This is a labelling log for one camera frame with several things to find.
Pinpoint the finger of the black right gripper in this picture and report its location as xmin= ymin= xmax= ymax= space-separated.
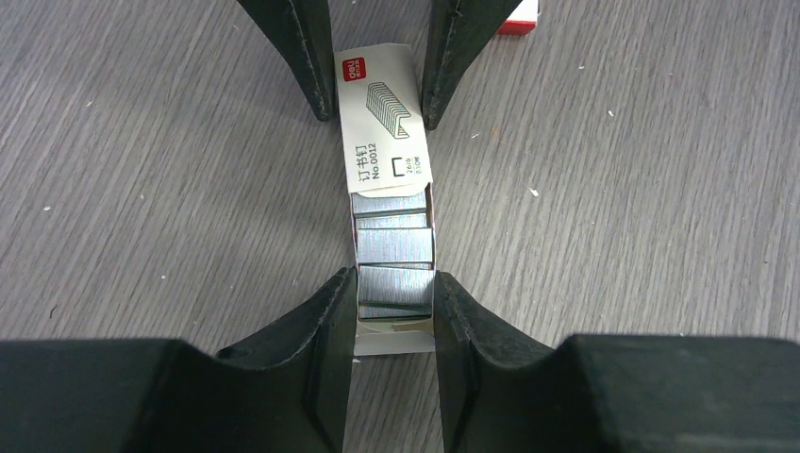
xmin=239 ymin=0 xmax=337 ymax=122
xmin=421 ymin=0 xmax=520 ymax=130

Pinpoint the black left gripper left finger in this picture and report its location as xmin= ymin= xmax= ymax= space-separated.
xmin=1 ymin=268 xmax=356 ymax=452

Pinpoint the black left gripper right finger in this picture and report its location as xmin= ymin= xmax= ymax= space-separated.
xmin=433 ymin=272 xmax=799 ymax=452

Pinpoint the red white staple box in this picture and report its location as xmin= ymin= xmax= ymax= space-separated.
xmin=497 ymin=0 xmax=540 ymax=36

